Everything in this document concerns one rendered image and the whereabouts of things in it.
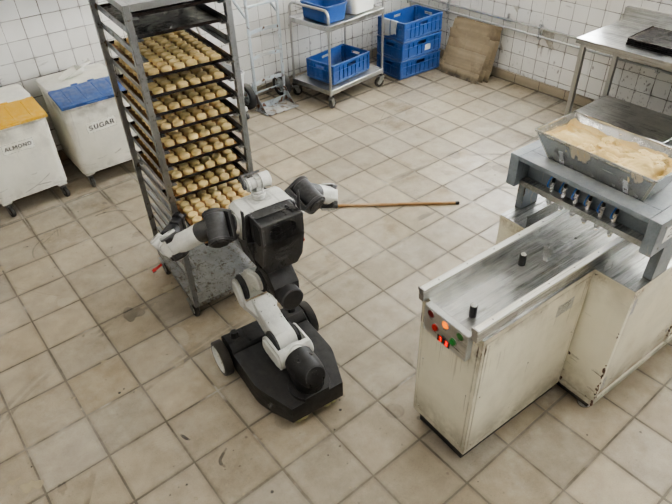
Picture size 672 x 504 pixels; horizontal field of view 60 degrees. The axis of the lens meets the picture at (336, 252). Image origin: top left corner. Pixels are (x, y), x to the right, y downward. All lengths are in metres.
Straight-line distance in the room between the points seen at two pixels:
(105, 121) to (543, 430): 3.78
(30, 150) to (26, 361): 1.76
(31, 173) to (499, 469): 3.82
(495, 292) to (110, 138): 3.48
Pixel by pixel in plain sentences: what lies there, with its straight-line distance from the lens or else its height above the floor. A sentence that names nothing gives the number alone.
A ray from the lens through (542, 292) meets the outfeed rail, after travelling 2.46.
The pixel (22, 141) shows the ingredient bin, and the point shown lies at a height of 0.56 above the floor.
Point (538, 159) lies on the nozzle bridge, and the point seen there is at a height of 1.18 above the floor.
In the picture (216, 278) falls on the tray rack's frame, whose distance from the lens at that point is 3.67.
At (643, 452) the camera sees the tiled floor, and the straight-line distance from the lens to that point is 3.24.
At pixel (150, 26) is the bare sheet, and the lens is 2.95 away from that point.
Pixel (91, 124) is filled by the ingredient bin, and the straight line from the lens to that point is 4.95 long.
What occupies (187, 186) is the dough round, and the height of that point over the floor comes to 0.88.
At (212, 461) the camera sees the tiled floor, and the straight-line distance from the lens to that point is 3.00.
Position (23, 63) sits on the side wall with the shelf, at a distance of 5.40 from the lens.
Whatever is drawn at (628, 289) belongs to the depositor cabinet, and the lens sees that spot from 2.70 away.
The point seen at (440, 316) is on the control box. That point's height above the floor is 0.84.
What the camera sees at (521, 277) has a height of 0.84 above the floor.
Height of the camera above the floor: 2.48
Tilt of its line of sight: 38 degrees down
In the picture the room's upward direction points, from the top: 2 degrees counter-clockwise
